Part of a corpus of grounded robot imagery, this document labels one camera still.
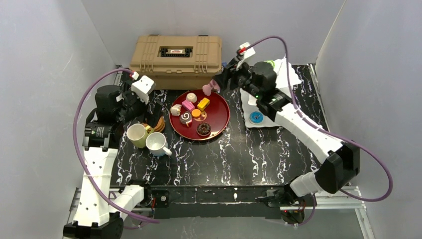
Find tan plastic toolbox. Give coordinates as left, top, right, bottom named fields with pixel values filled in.
left=129, top=35, right=222, bottom=90

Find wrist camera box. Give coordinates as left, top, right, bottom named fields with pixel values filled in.
left=236, top=42, right=256, bottom=70
left=130, top=71, right=156, bottom=105

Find white tiered cake stand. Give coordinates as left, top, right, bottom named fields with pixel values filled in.
left=240, top=57, right=302, bottom=128

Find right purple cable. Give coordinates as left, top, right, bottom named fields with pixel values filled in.
left=240, top=35, right=394, bottom=226

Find wooden coaster stack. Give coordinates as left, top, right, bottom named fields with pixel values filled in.
left=142, top=116, right=165, bottom=133

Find pink toy cake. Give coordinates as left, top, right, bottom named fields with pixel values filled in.
left=182, top=100, right=195, bottom=113

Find chocolate toy donut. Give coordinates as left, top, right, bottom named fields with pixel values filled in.
left=197, top=122, right=211, bottom=136

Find pink handled metal tongs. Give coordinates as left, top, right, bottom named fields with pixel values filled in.
left=202, top=80, right=220, bottom=96

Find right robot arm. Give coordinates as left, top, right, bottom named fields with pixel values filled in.
left=202, top=57, right=360, bottom=201

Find yellow green mug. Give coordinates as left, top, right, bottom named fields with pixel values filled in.
left=127, top=123, right=154, bottom=148

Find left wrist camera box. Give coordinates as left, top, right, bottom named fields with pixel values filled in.
left=130, top=71, right=156, bottom=105

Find blue toy donut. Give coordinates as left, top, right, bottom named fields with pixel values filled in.
left=249, top=111, right=264, bottom=125

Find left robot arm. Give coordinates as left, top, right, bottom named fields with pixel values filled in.
left=63, top=85, right=145, bottom=239

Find red round tray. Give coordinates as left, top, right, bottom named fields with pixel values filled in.
left=168, top=89, right=230, bottom=141

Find yellow toy cake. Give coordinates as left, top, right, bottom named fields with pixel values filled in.
left=197, top=98, right=211, bottom=111

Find white toy cake slice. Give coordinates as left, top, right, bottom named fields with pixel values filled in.
left=170, top=104, right=182, bottom=117

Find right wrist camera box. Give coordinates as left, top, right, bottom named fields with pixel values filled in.
left=236, top=42, right=256, bottom=70

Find white round toy mochi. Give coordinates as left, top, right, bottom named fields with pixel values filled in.
left=186, top=93, right=198, bottom=104

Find white grey mug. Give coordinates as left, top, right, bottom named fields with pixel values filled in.
left=146, top=132, right=172, bottom=157

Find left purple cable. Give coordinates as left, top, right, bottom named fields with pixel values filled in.
left=72, top=68, right=161, bottom=230

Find brown swirl roll cake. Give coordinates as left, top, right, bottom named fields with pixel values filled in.
left=179, top=111, right=193, bottom=127

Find green swirl roll cake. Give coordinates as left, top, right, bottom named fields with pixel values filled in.
left=266, top=60, right=275, bottom=68

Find purple cable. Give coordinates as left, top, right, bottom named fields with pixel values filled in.
left=72, top=68, right=161, bottom=230
left=240, top=35, right=394, bottom=226

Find orange round toy biscuit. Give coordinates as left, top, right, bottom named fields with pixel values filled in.
left=191, top=109, right=202, bottom=119

